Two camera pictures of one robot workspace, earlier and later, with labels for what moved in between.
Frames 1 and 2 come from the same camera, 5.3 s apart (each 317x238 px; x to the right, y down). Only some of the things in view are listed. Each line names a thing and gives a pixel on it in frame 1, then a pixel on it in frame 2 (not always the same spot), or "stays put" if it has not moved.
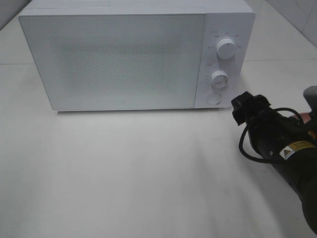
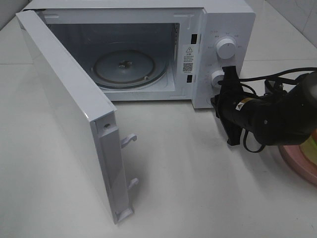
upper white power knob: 226,48 stays put
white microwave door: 119,59 -> 91,120
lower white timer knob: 220,79 stays put
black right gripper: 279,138 -> 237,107
